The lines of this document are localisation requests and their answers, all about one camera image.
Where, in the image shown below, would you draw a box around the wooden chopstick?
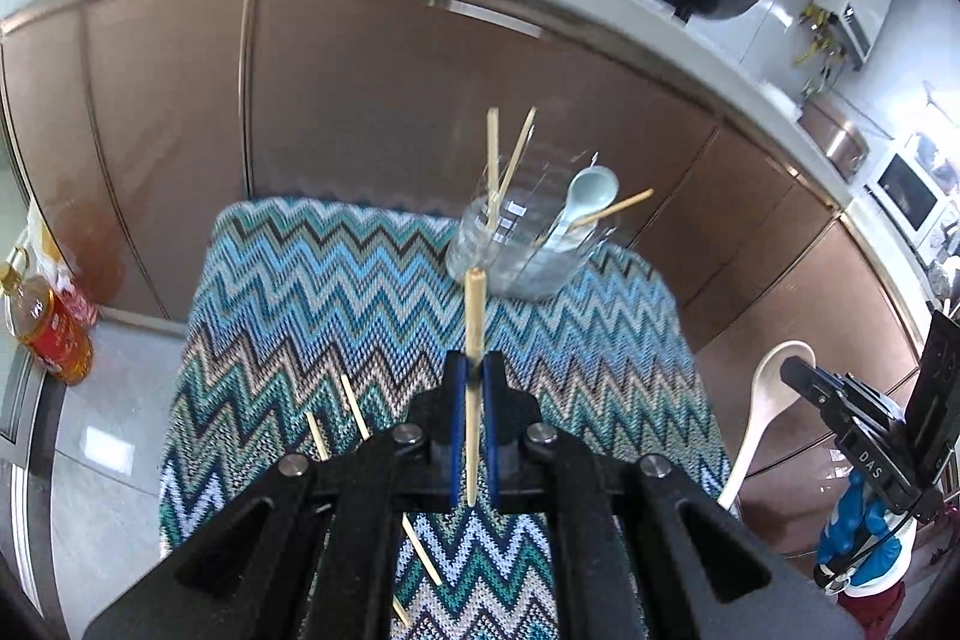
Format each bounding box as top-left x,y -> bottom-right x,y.
495,106 -> 538,214
463,267 -> 488,507
536,188 -> 655,247
486,107 -> 502,232
306,412 -> 413,627
340,373 -> 445,587

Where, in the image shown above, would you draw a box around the amber cooking oil bottle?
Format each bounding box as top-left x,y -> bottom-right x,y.
0,246 -> 95,386

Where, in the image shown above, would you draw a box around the white microwave oven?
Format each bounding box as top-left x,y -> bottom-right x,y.
862,141 -> 957,244

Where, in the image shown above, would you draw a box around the red plastic packet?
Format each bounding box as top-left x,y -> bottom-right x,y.
45,269 -> 102,341

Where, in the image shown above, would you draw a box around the person's right hand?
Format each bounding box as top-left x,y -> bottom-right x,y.
814,471 -> 917,592

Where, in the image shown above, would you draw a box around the zigzag patterned cloth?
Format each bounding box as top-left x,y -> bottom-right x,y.
157,197 -> 740,640

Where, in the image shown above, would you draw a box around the cream spoon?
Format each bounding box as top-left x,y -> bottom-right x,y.
716,341 -> 817,515

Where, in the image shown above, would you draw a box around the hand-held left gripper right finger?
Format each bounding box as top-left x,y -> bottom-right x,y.
484,351 -> 867,640

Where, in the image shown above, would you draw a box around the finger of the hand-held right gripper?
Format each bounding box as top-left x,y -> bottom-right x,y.
780,356 -> 906,432

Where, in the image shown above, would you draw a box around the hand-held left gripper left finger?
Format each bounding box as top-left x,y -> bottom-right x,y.
82,351 -> 463,640

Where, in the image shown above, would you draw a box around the light blue spoon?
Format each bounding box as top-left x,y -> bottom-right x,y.
536,166 -> 621,251

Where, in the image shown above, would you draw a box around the white bowl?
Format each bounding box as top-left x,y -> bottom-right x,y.
757,81 -> 800,120

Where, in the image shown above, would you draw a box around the copper lower kitchen cabinets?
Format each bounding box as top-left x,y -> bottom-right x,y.
0,0 -> 931,536

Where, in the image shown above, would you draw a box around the water heater pipes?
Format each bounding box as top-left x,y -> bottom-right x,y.
791,2 -> 856,86

